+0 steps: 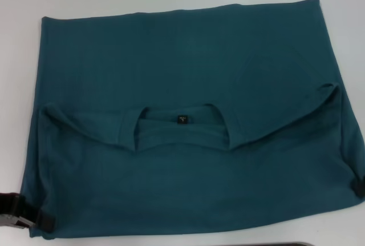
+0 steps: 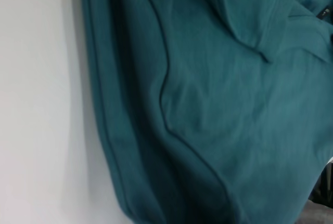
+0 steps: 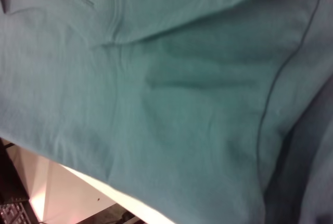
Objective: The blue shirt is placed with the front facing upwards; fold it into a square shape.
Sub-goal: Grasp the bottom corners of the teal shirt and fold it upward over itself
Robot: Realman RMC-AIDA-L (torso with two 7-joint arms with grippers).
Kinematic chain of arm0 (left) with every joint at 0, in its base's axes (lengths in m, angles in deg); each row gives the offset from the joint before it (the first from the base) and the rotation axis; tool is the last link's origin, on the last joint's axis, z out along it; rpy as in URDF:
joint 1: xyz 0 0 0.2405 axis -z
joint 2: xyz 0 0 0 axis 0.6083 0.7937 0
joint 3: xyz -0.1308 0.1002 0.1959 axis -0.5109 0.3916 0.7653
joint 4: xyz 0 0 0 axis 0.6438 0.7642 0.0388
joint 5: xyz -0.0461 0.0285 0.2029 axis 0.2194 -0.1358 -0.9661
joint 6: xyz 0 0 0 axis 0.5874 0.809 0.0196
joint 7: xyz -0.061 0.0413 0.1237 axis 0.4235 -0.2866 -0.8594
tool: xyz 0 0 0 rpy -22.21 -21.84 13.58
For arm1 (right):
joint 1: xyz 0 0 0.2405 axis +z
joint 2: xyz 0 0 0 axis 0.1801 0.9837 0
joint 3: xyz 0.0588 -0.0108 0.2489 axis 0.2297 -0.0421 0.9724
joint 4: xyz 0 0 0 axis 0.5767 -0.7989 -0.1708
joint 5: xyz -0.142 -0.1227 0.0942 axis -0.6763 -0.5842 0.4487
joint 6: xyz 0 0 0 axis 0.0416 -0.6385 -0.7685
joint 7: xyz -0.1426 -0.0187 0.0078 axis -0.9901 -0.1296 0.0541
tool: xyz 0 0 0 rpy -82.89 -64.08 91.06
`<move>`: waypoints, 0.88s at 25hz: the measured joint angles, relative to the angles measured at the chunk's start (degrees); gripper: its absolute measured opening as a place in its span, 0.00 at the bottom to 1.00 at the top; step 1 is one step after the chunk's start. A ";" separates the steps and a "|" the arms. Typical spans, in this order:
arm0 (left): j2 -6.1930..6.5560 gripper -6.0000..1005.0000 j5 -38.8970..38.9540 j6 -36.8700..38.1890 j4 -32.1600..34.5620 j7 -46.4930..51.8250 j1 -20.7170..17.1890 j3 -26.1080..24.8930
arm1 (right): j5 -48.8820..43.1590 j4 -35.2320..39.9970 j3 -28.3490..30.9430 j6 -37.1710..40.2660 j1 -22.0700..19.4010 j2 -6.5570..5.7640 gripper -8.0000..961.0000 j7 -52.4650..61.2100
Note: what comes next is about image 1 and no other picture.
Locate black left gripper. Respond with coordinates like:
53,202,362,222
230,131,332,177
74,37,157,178
0,192,57,232

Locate teal t-shirt with FREE print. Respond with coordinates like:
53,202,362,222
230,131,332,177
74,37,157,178
21,0,365,246

